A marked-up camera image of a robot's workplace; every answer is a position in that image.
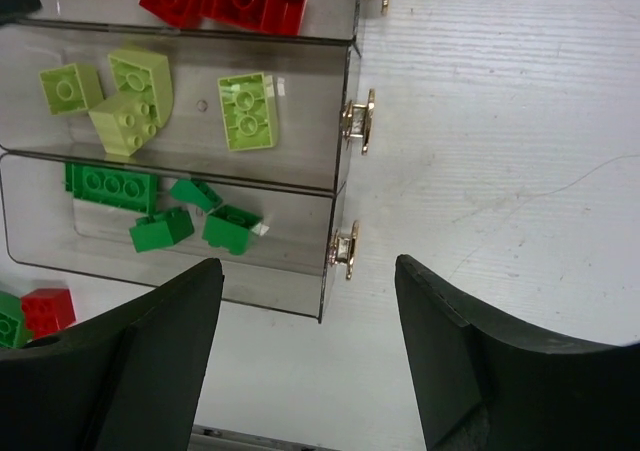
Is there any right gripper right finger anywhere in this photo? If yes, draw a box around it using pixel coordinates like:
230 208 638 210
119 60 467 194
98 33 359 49
395 255 639 450

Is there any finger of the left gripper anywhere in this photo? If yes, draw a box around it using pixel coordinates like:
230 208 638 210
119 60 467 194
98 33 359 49
0 0 42 21

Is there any green lego long brick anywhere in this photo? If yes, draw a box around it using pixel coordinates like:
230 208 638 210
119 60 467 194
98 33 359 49
65 163 158 214

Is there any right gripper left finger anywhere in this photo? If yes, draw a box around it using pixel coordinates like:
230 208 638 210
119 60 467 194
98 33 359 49
1 258 224 450

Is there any red lego small brick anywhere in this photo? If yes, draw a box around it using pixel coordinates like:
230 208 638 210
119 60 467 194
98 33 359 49
20 288 76 339

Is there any lime lego slope brick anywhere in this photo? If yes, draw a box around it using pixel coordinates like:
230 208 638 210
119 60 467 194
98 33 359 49
89 46 174 157
218 72 279 152

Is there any green lego square brick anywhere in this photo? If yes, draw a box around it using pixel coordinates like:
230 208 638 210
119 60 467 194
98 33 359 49
202 205 262 255

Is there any green lego slope small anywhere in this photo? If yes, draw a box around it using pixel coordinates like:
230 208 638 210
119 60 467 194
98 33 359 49
169 179 223 213

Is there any clear compartment organizer tray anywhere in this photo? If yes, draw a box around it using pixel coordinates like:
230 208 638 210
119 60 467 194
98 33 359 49
1 0 390 320

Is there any lime lego square brick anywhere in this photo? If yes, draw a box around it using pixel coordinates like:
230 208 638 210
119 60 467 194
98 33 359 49
39 63 104 116

